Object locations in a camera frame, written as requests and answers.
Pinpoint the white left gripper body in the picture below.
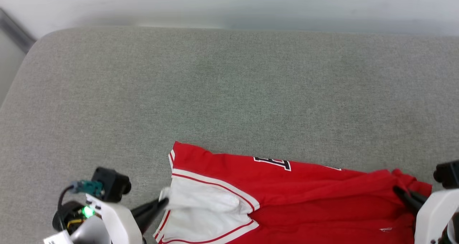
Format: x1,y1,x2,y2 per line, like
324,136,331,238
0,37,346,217
80,194,145,244

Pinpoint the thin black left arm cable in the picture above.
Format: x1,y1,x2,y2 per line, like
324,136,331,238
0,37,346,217
57,185,74,221

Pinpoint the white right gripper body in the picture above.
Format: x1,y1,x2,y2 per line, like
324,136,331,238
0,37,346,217
414,188,459,244

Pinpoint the grey metal post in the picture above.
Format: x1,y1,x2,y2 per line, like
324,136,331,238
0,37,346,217
0,8,37,54

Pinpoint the red and white jersey garment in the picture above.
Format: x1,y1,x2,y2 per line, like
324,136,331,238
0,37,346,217
153,141,432,244

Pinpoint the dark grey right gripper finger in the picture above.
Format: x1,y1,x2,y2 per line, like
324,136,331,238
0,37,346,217
393,186,421,213
409,189,429,203

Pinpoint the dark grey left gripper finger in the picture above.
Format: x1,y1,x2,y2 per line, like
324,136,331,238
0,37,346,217
136,207,162,234
130,197,169,219

